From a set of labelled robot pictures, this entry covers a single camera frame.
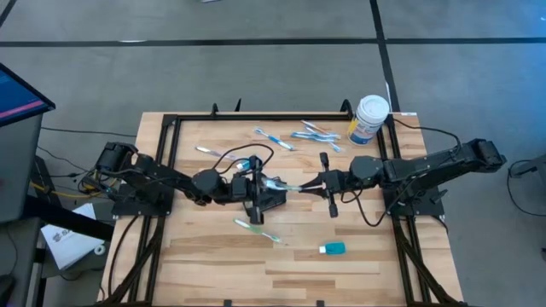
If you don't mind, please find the green toothbrush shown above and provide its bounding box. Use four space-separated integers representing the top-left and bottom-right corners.
233 218 283 245
260 177 326 193

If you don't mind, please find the yellow cable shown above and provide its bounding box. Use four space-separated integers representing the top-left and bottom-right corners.
28 181 113 200

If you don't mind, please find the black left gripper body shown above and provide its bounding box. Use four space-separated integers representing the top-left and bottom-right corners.
231 154 264 226

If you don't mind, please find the blue white toothbrush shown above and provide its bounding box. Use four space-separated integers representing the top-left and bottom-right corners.
305 125 344 154
290 130 340 139
293 134 342 143
254 127 296 152

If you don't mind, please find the black wire toothbrush holder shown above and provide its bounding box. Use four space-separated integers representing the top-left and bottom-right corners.
255 178 288 213

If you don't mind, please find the thin black floor cable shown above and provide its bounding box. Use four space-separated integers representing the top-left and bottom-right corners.
40 126 138 138
506 159 546 217

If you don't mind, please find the white wipes canister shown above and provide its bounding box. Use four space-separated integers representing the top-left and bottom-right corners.
346 94 391 148

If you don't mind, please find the black desk bar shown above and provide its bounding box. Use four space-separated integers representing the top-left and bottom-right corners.
20 195 115 242

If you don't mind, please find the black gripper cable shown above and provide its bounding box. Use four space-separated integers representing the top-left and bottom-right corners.
340 178 413 228
212 142 276 172

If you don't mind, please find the white printed paper sheet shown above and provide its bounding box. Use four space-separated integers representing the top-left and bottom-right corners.
41 202 107 271

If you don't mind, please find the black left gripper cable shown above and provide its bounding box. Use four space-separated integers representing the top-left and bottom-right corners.
212 142 276 172

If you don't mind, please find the grey cabinet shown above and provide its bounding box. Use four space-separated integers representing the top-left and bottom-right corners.
0 113 44 223

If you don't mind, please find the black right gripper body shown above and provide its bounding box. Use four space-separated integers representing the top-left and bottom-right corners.
318 152 355 219

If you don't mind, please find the monitor with blue screen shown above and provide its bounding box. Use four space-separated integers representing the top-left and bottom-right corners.
0 62 56 128

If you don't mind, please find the wrapped orange white toothbrush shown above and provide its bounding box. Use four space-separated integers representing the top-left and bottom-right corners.
299 119 333 135

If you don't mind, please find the teal mouthwash bottle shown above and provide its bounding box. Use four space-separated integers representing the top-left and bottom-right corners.
318 241 347 257

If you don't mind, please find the pale blue toothbrush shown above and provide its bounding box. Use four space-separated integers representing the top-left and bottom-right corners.
195 145 238 162

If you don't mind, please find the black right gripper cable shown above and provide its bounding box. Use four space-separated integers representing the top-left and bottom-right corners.
340 178 413 228

